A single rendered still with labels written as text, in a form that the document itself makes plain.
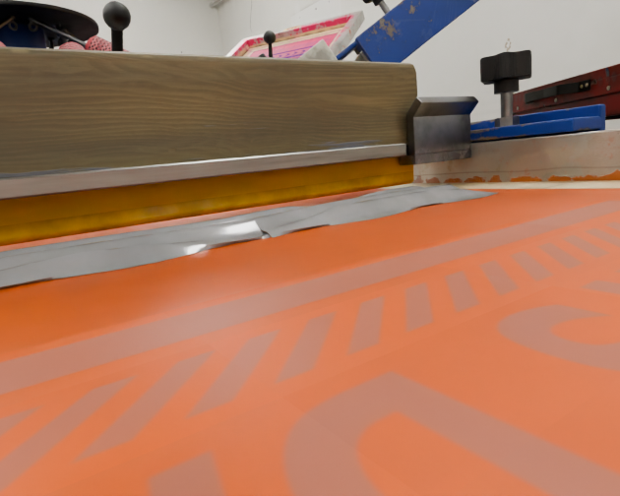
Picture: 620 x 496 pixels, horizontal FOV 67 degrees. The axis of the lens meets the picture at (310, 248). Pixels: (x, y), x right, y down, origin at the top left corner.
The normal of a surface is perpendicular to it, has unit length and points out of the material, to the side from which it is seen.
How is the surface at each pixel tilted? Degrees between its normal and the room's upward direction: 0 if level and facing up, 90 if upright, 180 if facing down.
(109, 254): 40
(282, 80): 90
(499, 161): 90
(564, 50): 90
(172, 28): 90
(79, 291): 0
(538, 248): 0
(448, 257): 0
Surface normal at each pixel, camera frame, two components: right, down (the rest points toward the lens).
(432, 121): 0.56, 0.11
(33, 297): -0.10, -0.98
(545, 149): -0.82, 0.18
